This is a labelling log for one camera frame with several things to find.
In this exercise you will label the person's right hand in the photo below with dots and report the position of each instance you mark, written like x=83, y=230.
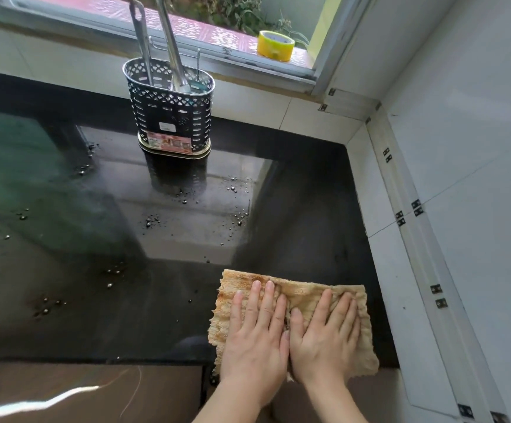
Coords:
x=324, y=348

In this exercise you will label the person's left hand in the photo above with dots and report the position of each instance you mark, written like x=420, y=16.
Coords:
x=253, y=356

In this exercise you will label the person's right little finger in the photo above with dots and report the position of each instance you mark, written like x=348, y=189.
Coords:
x=358, y=330

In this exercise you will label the person's left thumb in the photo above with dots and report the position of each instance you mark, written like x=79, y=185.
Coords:
x=287, y=348

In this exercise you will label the person's right middle finger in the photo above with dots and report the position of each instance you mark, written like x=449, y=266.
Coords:
x=343, y=310

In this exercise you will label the person's left middle finger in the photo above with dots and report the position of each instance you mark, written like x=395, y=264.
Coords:
x=268, y=303

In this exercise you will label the person's left little finger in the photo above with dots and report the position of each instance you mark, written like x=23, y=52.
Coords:
x=236, y=310

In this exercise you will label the person's right thumb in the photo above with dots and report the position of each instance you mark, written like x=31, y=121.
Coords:
x=297, y=325

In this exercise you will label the beige cleaning cloth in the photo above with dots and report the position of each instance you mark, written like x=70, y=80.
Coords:
x=299, y=290

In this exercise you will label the person's right forearm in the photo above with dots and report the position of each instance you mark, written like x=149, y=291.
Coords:
x=335, y=400

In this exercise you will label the person's left forearm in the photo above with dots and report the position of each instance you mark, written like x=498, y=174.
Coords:
x=238, y=409

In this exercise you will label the row of black tile clips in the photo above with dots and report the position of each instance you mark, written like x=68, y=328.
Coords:
x=400, y=218

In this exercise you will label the brown wooden cabinet front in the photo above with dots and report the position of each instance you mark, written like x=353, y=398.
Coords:
x=83, y=392

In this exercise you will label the perforated metal utensil holder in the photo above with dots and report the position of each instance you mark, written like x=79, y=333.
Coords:
x=169, y=114

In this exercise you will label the yellow tape roll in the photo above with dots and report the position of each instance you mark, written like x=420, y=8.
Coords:
x=274, y=46

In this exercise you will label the green plants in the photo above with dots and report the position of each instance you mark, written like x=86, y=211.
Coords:
x=255, y=15

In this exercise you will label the grey window frame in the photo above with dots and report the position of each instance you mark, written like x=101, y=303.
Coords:
x=220, y=61

